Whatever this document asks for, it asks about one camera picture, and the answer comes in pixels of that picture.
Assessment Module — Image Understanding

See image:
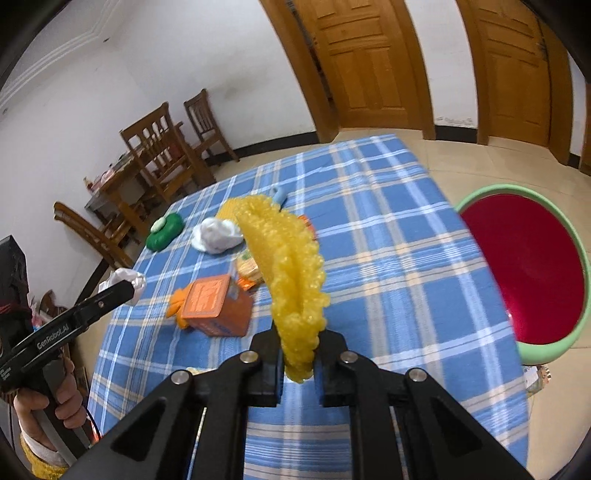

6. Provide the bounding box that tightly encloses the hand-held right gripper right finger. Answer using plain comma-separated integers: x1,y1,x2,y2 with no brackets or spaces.
316,329,536,480

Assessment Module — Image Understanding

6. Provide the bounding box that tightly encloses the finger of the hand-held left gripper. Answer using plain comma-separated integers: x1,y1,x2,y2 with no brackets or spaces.
74,279,136,326

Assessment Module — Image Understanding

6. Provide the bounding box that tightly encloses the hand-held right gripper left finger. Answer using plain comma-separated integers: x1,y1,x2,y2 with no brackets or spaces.
65,329,284,480

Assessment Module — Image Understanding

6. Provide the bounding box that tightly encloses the white tissue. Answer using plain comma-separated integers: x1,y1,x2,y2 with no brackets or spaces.
99,268,147,308

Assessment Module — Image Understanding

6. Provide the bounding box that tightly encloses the yellow knitted cloth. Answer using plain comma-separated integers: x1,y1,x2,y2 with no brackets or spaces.
217,194,332,384

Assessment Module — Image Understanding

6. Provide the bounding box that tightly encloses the white cloth ball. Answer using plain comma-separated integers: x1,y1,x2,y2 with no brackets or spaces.
191,217,244,254

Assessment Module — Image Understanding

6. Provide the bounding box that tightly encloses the person's left forearm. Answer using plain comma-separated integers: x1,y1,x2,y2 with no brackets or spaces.
18,429,71,479

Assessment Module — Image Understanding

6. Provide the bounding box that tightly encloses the person's left hand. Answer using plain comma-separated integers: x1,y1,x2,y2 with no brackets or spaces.
14,357,89,445

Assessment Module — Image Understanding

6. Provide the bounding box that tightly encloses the wooden chair with curved back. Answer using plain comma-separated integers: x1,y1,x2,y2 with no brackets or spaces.
53,202,134,271

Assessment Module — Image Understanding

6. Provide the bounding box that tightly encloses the orange plastic wrapper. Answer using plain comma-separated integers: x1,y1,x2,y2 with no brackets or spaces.
167,286,195,329

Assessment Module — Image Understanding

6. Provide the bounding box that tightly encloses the orange carton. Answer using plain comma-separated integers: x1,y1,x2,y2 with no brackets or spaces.
179,274,254,337

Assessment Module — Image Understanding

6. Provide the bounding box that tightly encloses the green clover-shaped box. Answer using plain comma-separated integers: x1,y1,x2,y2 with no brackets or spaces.
146,213,186,252

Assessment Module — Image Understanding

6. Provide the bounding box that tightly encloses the yellow snack packet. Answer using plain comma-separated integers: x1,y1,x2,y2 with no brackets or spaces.
235,251,266,291

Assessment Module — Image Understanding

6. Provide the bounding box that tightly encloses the wooden dining table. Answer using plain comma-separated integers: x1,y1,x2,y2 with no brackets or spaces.
83,152,155,245

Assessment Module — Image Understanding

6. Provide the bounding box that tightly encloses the pink packet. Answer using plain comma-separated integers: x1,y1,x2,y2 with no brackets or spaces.
85,166,116,192

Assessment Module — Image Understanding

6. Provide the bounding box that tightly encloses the blue plaid tablecloth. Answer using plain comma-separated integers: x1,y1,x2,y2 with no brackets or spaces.
88,134,529,480

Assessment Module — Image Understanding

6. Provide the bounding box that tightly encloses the large wooden chair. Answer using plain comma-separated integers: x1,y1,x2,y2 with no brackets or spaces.
120,102,216,205

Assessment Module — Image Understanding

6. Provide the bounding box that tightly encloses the red and green round stool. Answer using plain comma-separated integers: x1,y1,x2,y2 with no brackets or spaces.
455,184,591,365

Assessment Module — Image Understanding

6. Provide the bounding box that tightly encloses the wooden door standing ajar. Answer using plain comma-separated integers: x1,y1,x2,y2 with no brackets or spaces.
259,0,437,144

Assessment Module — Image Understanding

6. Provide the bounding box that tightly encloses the closed wooden door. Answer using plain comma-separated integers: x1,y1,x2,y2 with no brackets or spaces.
455,0,583,168

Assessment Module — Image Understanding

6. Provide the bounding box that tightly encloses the wooden chair by wall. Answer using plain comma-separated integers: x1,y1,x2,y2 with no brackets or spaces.
184,89,240,163

